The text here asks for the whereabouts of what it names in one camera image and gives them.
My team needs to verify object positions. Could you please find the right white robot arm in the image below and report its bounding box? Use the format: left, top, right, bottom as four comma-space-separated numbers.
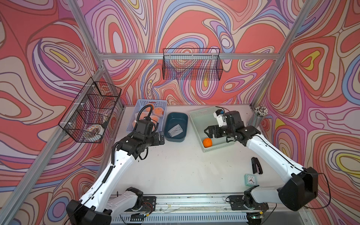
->
204, 109, 319, 211

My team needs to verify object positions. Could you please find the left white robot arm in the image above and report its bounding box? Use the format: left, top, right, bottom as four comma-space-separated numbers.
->
66, 118, 165, 225

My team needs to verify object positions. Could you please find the metal cup of pencils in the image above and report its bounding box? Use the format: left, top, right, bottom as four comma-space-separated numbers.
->
247, 106, 268, 128

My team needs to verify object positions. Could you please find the lavender perforated plastic basket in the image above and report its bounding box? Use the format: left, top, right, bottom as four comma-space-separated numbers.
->
127, 99, 167, 132

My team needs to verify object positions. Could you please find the dark teal plastic tray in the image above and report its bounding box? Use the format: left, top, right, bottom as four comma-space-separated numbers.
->
164, 112, 188, 143

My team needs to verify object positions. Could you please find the mint green perforated basket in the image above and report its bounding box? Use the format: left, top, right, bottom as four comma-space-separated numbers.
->
189, 106, 235, 153

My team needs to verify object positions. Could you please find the black stapler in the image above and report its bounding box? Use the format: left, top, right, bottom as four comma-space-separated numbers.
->
251, 157, 263, 174

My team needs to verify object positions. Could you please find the small mint alarm clock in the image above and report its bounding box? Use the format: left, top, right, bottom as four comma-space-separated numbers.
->
244, 174, 258, 187

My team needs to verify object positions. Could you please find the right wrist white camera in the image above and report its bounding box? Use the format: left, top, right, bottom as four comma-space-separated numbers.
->
213, 109, 227, 127

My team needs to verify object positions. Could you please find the tape roll in wire basket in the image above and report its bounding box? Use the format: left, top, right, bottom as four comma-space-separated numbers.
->
84, 124, 103, 139

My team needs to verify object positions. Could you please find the black wire basket left wall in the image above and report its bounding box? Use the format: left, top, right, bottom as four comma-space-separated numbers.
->
58, 78, 122, 143

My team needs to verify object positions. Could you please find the black wire basket wall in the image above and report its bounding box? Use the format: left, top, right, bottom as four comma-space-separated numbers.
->
58, 78, 122, 143
162, 47, 223, 81

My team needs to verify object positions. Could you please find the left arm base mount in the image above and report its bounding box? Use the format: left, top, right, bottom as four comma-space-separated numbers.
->
131, 196, 157, 212

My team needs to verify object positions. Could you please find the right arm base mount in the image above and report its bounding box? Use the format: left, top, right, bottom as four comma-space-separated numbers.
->
226, 195, 269, 212

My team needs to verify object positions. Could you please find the black wire basket back wall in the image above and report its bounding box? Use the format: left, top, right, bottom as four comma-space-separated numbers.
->
162, 47, 223, 81

